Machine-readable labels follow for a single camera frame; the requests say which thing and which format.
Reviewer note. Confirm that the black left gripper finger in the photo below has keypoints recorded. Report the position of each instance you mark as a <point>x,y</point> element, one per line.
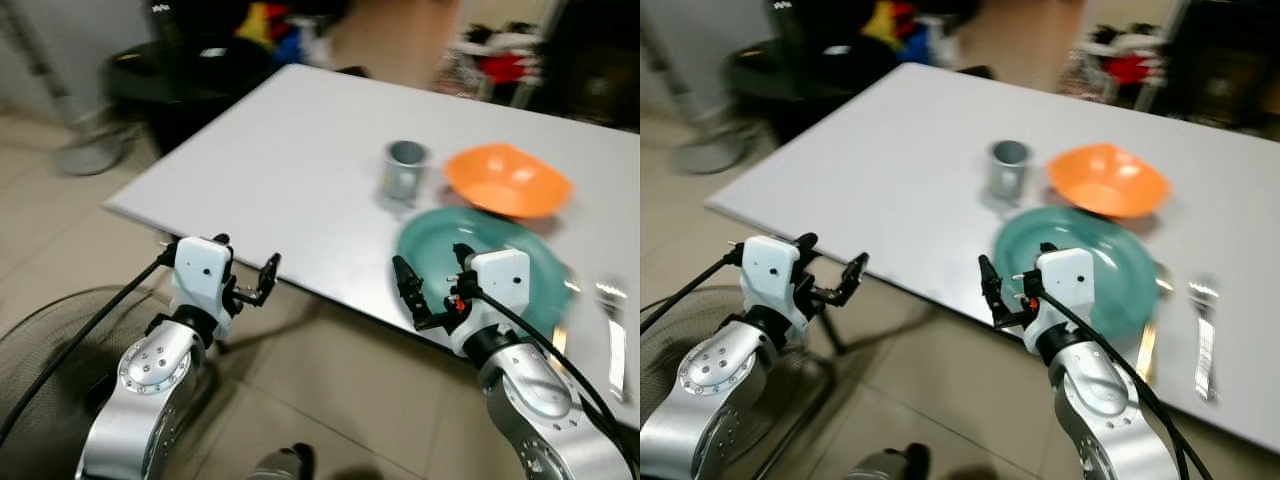
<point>218,240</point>
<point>805,241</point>
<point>268,273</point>
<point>856,273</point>

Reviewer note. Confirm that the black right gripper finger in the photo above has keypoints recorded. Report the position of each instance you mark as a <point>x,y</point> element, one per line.
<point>404,280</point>
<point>463,256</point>
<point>1047,248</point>
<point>988,277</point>

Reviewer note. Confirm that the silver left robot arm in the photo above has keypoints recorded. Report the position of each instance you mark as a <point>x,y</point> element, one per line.
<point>715,385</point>
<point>140,385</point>

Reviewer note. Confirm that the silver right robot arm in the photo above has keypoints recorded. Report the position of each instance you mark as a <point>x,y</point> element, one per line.
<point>1100,400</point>
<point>535,400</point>

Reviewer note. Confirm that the teal round plate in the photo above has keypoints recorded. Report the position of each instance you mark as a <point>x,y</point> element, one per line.
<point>440,240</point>
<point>1125,270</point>

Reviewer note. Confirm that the grey metal cup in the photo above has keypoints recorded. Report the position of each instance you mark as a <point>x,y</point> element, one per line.
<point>1008,172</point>
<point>405,172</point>

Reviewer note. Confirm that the orange plastic bowl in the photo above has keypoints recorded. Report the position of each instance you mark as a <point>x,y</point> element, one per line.
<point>510,180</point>
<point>1105,180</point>

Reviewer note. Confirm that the gold table knife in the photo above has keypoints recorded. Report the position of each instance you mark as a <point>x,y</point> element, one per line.
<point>560,338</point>
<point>1147,348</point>

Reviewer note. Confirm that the grey stand with round base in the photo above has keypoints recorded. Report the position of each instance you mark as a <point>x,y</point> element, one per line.
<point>710,152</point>
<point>90,155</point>

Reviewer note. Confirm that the black chair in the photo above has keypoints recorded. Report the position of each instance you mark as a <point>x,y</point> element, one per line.
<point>800,75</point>
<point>190,80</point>

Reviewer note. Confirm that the silver fork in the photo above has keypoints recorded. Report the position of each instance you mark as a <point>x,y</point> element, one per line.
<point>1205,345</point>
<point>613,345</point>

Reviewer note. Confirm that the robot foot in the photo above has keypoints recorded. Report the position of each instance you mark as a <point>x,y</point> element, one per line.
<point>280,465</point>
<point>890,465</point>

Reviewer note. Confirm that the red object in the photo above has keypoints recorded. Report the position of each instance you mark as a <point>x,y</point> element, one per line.
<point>1130,68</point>
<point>505,68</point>

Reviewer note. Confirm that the blue toy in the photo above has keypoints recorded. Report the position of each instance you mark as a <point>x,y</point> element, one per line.
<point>288,46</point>
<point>915,46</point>

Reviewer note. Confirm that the yellow toy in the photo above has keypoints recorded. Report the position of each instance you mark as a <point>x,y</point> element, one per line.
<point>258,22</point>
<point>885,20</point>

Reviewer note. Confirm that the black cabinet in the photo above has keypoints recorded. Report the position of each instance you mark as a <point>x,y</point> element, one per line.
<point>1225,60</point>
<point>590,60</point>

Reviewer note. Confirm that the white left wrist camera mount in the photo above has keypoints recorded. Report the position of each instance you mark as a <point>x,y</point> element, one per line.
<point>770,270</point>
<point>198,270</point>

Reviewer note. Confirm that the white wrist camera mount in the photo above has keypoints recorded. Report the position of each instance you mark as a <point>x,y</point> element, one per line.
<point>1068,280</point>
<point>198,270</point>
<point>770,270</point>
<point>500,280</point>

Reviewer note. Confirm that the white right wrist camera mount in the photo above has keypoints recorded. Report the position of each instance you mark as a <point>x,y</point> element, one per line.
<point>500,280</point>
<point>1068,280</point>

